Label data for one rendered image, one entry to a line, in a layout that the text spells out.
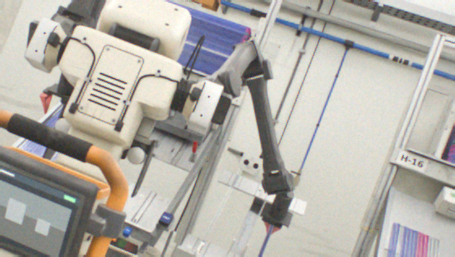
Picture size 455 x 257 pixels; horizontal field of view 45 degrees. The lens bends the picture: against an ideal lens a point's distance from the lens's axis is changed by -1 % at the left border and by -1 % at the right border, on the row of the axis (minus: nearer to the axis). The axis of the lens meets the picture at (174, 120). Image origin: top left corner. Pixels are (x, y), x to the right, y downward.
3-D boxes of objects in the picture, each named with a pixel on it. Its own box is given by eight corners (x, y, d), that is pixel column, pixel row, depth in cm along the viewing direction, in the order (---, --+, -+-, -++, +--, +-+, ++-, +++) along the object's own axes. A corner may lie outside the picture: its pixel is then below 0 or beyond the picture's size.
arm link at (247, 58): (231, 40, 187) (259, 32, 183) (244, 77, 191) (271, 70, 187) (192, 83, 148) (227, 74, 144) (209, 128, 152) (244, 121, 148)
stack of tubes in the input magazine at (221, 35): (229, 82, 244) (251, 26, 245) (126, 45, 256) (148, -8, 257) (231, 87, 256) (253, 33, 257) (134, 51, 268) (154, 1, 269)
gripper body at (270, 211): (264, 205, 193) (270, 190, 189) (292, 216, 191) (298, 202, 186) (258, 217, 188) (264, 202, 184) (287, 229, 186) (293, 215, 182)
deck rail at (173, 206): (153, 247, 200) (155, 237, 196) (149, 245, 201) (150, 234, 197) (220, 136, 253) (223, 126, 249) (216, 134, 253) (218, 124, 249)
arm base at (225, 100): (187, 81, 137) (232, 99, 136) (194, 67, 144) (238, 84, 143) (178, 109, 142) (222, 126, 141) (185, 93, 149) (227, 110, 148)
